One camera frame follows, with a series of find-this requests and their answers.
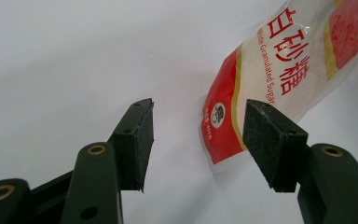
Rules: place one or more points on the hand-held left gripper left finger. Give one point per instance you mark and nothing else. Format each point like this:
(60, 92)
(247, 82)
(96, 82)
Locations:
(133, 149)

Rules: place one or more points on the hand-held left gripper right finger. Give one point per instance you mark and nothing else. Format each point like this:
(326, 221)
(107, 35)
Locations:
(270, 146)

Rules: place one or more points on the red and white sugar pouch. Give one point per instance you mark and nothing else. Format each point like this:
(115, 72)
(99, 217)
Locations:
(261, 77)

